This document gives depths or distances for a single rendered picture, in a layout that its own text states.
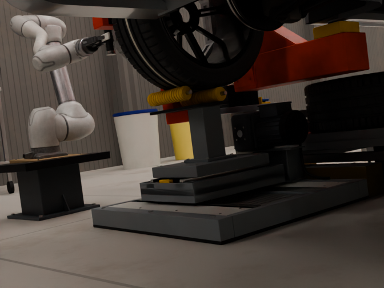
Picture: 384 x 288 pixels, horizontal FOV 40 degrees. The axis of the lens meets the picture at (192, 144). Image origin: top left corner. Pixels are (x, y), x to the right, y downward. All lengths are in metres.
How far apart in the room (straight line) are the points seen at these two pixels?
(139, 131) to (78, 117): 2.87
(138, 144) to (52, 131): 3.02
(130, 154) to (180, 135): 0.79
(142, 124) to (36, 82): 1.41
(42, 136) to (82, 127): 0.25
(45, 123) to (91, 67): 4.04
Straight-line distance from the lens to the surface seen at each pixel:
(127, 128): 5.93
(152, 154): 5.97
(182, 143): 6.44
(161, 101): 2.24
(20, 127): 6.36
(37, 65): 2.68
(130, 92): 6.96
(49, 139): 2.96
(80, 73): 6.85
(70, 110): 3.08
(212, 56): 2.43
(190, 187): 1.98
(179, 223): 1.81
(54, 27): 3.27
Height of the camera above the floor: 0.37
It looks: 2 degrees down
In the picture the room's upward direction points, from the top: 7 degrees counter-clockwise
